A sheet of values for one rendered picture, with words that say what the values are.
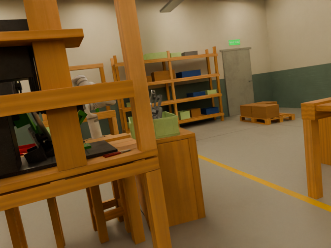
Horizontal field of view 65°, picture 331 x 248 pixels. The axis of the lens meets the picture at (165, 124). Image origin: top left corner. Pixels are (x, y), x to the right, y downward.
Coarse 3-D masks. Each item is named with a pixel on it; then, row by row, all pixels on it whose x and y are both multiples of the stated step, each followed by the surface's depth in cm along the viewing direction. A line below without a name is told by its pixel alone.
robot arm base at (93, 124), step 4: (88, 120) 221; (92, 120) 220; (96, 120) 222; (88, 124) 223; (92, 124) 220; (96, 124) 222; (92, 128) 221; (96, 128) 222; (92, 132) 222; (96, 132) 222; (100, 132) 225; (92, 136) 223; (96, 136) 222; (100, 136) 225
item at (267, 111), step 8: (248, 104) 719; (256, 104) 691; (264, 104) 666; (272, 104) 640; (240, 112) 732; (248, 112) 692; (256, 112) 657; (264, 112) 628; (272, 112) 627; (240, 120) 734; (256, 120) 676; (264, 120) 688; (272, 120) 664; (280, 120) 631
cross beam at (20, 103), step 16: (128, 80) 132; (0, 96) 111; (16, 96) 113; (32, 96) 115; (48, 96) 118; (64, 96) 121; (80, 96) 124; (96, 96) 126; (112, 96) 130; (128, 96) 133; (0, 112) 111; (16, 112) 113
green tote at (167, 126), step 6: (162, 114) 283; (168, 114) 263; (132, 120) 278; (156, 120) 221; (162, 120) 223; (168, 120) 224; (174, 120) 224; (132, 126) 219; (156, 126) 222; (162, 126) 223; (168, 126) 224; (174, 126) 225; (132, 132) 220; (156, 132) 223; (162, 132) 224; (168, 132) 225; (174, 132) 225; (132, 138) 221; (156, 138) 224
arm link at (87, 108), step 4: (84, 104) 218; (88, 104) 217; (92, 104) 219; (84, 108) 219; (88, 108) 217; (92, 108) 220; (88, 112) 218; (88, 116) 219; (92, 116) 219; (96, 116) 222
